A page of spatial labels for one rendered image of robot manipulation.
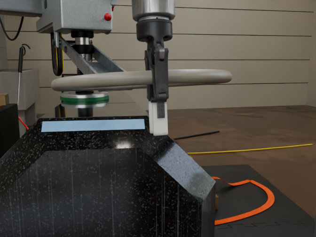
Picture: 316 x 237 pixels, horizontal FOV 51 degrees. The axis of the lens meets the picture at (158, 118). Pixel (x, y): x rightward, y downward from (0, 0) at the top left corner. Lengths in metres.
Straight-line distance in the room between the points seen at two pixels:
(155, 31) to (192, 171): 0.57
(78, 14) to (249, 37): 6.00
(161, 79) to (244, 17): 6.60
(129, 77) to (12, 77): 3.62
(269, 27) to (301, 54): 0.98
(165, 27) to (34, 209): 0.67
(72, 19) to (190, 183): 0.81
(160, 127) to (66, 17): 0.86
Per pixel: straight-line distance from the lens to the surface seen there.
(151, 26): 0.67
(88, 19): 1.45
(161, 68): 0.64
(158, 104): 0.66
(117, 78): 0.69
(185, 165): 1.09
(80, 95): 1.44
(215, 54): 6.91
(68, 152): 1.00
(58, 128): 1.04
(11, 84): 4.26
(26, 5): 2.05
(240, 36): 7.14
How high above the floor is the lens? 1.01
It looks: 10 degrees down
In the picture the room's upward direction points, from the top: straight up
